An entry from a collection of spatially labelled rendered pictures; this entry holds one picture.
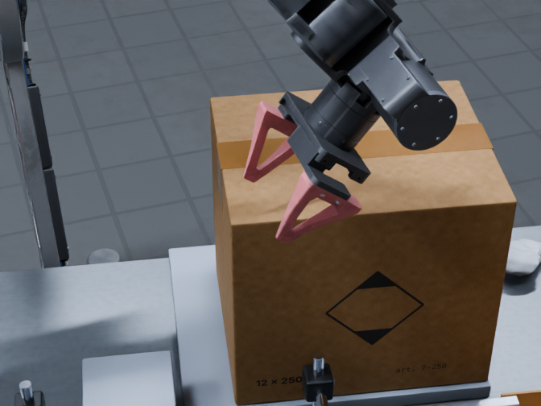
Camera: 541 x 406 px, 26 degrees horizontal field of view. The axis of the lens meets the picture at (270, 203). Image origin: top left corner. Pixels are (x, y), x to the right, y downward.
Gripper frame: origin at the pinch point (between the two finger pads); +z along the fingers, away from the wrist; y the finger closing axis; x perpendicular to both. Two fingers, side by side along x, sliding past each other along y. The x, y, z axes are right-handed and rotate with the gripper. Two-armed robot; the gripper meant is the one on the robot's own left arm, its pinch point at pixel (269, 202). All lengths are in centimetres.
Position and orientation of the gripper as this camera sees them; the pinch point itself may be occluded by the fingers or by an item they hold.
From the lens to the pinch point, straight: 112.5
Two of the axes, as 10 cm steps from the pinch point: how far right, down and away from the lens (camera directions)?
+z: -6.0, 7.3, 3.2
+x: 7.3, 3.4, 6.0
